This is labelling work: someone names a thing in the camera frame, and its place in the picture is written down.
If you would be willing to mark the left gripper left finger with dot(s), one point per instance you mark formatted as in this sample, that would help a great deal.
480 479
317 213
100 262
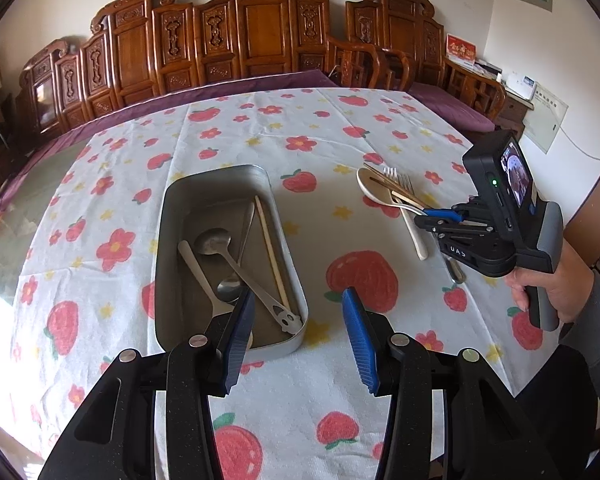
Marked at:
112 433

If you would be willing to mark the large cream serving spoon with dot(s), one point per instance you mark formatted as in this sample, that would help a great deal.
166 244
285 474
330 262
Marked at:
379 194

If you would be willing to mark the small white plastic spoon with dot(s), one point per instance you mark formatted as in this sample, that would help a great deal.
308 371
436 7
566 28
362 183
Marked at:
218 306

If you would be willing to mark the wooden side table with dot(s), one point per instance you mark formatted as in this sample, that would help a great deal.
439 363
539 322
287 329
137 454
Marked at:
512 114

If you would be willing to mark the metal rectangular tray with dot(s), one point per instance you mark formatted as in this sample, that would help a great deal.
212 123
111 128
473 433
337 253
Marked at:
223 198

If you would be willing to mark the person's right hand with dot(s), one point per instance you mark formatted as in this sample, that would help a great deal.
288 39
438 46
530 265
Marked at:
568 288

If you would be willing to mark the carved wooden long sofa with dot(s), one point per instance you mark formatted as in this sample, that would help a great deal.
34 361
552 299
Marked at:
140 50

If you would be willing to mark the red greeting card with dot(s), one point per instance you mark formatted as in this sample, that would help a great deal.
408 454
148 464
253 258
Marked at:
460 50

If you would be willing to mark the carved wooden armchair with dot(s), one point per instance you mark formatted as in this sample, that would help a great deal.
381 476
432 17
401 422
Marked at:
414 43

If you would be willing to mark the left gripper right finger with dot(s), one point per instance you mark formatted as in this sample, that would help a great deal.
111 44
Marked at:
486 433

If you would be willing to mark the light wooden chopstick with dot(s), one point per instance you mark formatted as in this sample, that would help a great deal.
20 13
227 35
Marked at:
271 254

